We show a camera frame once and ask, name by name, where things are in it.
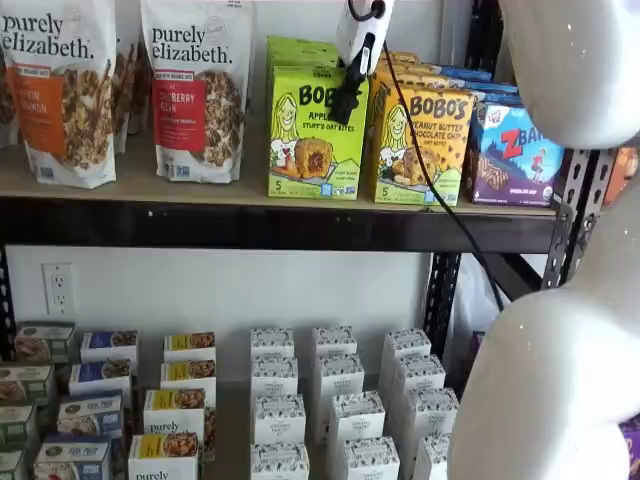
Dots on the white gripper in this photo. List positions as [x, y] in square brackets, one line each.
[367, 25]

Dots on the green Bobo's apple pie box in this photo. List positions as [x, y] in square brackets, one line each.
[315, 150]
[302, 50]
[305, 61]
[300, 40]

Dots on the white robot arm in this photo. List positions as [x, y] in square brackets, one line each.
[550, 375]

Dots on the yellow Bobo's peanut butter box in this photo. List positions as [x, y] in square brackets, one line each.
[430, 81]
[435, 160]
[402, 57]
[415, 69]

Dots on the blue purple Zbar box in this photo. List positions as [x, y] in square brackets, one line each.
[515, 160]
[500, 100]
[465, 73]
[492, 88]

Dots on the wooden shelf board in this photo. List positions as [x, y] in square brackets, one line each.
[135, 186]

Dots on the white patterned pantry box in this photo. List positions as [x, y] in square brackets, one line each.
[280, 420]
[371, 460]
[431, 412]
[275, 377]
[280, 462]
[356, 417]
[272, 342]
[406, 344]
[420, 375]
[340, 375]
[335, 341]
[431, 460]

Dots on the purple snack box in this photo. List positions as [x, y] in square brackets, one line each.
[476, 345]
[631, 432]

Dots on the orange snack box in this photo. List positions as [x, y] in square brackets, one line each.
[625, 175]

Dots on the yellow label granola box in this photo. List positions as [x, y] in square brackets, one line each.
[187, 376]
[175, 412]
[162, 457]
[190, 345]

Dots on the blue label oatmeal box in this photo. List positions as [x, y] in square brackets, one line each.
[100, 380]
[107, 345]
[90, 417]
[72, 462]

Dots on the green label oatmeal box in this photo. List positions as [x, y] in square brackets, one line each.
[17, 427]
[11, 467]
[45, 340]
[25, 385]

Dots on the red label granola bag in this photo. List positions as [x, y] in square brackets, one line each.
[200, 100]

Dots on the white granola bag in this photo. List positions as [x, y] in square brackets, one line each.
[127, 90]
[6, 100]

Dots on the orange label granola bag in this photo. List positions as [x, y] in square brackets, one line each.
[60, 100]

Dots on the black metal shelf frame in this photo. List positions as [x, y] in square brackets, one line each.
[250, 225]

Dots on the white wall outlet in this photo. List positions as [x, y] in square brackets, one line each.
[57, 290]

